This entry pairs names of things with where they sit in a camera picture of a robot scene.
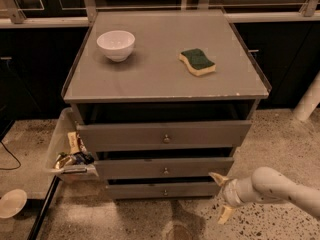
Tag metal railing frame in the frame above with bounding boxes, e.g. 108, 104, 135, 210
1, 0, 320, 28

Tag gold and dark snack packets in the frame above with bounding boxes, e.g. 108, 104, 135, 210
53, 152, 94, 169

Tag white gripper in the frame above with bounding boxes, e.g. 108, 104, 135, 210
209, 172, 243, 225

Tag black cable on floor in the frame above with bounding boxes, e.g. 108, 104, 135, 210
0, 140, 22, 171

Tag grey bottom drawer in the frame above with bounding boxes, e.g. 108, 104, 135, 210
106, 182, 220, 199

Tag grey drawer cabinet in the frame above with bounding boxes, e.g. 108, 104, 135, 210
63, 10, 271, 187

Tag white ceramic bowl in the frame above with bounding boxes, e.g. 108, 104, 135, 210
96, 30, 136, 62

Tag grey drawer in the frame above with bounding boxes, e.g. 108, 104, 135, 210
77, 120, 251, 152
94, 157, 234, 179
106, 182, 220, 199

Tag beige snack packet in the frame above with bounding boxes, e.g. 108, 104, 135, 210
67, 132, 81, 154

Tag grey middle drawer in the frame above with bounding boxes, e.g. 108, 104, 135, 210
94, 157, 234, 179

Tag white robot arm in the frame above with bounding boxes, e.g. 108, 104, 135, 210
209, 167, 320, 224

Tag green and yellow sponge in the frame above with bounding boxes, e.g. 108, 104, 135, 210
179, 48, 216, 76

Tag grey top drawer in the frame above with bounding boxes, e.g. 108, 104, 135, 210
77, 120, 251, 152

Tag white pole at right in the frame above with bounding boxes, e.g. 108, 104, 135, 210
293, 72, 320, 121

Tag black floor bar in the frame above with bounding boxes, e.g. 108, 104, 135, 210
27, 176, 60, 240

